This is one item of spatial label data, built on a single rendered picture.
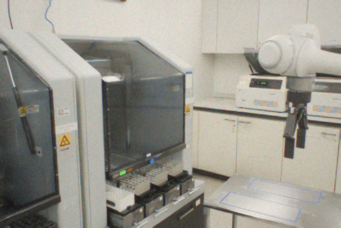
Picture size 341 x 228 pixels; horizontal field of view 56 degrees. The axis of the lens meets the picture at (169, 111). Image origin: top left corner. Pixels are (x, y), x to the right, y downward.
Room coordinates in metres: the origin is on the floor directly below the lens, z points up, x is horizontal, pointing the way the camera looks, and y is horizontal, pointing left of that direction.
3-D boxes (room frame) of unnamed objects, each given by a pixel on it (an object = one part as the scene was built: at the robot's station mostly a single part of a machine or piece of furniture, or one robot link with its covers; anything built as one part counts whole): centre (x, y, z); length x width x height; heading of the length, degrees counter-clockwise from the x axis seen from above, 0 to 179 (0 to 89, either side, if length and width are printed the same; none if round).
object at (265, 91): (3.65, -1.14, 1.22); 0.62 x 0.56 x 0.64; 142
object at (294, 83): (1.06, -0.43, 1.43); 0.09 x 0.09 x 0.06
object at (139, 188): (1.55, 0.14, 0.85); 0.12 x 0.02 x 0.06; 144
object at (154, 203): (1.69, 0.33, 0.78); 0.73 x 0.14 x 0.09; 54
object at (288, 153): (1.01, -0.39, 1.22); 0.03 x 0.01 x 0.07; 54
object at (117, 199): (1.48, 0.31, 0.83); 0.30 x 0.10 x 0.06; 53
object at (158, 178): (1.67, 0.05, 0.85); 0.12 x 0.02 x 0.06; 143
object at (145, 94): (1.75, 0.28, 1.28); 0.61 x 0.51 x 0.63; 144
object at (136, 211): (1.56, 0.42, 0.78); 0.73 x 0.14 x 0.09; 54
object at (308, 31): (1.05, -0.42, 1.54); 0.13 x 0.11 x 0.16; 137
